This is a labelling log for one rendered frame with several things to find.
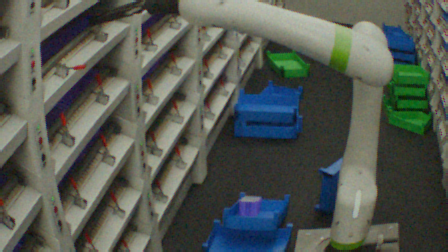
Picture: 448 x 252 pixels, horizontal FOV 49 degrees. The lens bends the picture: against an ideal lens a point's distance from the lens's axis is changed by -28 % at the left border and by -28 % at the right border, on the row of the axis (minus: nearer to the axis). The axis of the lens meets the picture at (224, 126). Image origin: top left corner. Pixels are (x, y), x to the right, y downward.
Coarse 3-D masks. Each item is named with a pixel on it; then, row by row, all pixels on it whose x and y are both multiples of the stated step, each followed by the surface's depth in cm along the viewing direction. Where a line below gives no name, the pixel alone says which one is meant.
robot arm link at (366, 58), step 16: (336, 32) 132; (352, 32) 134; (336, 48) 132; (352, 48) 131; (368, 48) 131; (384, 48) 132; (336, 64) 134; (352, 64) 132; (368, 64) 131; (384, 64) 131; (368, 80) 134; (384, 80) 133
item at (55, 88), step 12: (96, 12) 179; (108, 24) 175; (120, 24) 177; (108, 36) 167; (120, 36) 174; (84, 48) 156; (96, 48) 158; (108, 48) 167; (72, 60) 148; (84, 60) 150; (96, 60) 159; (48, 72) 139; (72, 72) 142; (84, 72) 152; (48, 84) 134; (60, 84) 135; (72, 84) 145; (48, 96) 129; (60, 96) 138; (48, 108) 130
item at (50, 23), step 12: (48, 0) 130; (60, 0) 130; (72, 0) 137; (84, 0) 140; (96, 0) 151; (48, 12) 127; (60, 12) 128; (72, 12) 135; (48, 24) 122; (60, 24) 130
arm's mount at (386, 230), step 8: (384, 224) 174; (392, 224) 173; (304, 232) 177; (312, 232) 177; (320, 232) 176; (328, 232) 175; (384, 232) 170; (392, 232) 169; (304, 240) 173; (312, 240) 173; (320, 240) 172; (328, 240) 171; (296, 248) 170; (304, 248) 169; (312, 248) 168; (320, 248) 168; (384, 248) 162; (392, 248) 161
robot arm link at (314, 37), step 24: (192, 0) 134; (216, 0) 134; (240, 0) 135; (192, 24) 139; (216, 24) 137; (240, 24) 135; (264, 24) 134; (288, 24) 133; (312, 24) 133; (312, 48) 134
